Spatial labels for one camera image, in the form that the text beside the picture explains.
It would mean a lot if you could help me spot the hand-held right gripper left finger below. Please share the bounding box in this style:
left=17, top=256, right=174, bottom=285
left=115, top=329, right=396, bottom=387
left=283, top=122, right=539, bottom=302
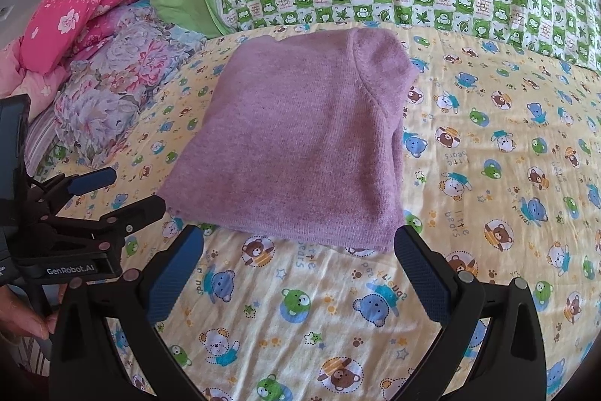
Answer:
left=49, top=223, right=206, bottom=401

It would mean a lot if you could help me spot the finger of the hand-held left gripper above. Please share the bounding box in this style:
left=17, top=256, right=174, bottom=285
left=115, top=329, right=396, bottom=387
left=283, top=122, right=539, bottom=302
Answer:
left=40, top=193, right=168, bottom=251
left=28, top=167, right=118, bottom=218

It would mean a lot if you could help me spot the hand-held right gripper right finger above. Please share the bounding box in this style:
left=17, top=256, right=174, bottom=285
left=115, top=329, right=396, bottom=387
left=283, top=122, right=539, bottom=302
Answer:
left=393, top=223, right=548, bottom=401

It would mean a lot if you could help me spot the purple knit sweater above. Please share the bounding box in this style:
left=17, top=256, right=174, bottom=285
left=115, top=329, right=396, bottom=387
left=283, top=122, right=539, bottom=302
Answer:
left=155, top=27, right=420, bottom=255

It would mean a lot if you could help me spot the person's left hand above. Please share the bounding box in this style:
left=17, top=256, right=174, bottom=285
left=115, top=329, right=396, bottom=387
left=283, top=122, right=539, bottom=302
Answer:
left=0, top=286, right=59, bottom=340

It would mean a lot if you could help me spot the purple striped pillow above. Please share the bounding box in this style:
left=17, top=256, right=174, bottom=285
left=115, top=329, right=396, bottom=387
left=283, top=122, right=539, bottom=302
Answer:
left=23, top=110, right=85, bottom=176

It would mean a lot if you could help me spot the yellow bear print bed sheet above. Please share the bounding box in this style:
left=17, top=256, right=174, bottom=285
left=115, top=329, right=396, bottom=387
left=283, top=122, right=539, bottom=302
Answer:
left=28, top=20, right=601, bottom=401

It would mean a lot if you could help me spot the grey floral pillow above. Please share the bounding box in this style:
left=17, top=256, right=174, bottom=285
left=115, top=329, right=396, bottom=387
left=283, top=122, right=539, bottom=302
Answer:
left=51, top=2, right=207, bottom=169

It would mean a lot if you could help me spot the pink floral quilt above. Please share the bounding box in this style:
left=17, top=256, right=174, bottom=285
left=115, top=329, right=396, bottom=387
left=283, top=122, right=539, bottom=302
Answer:
left=0, top=0, right=158, bottom=101

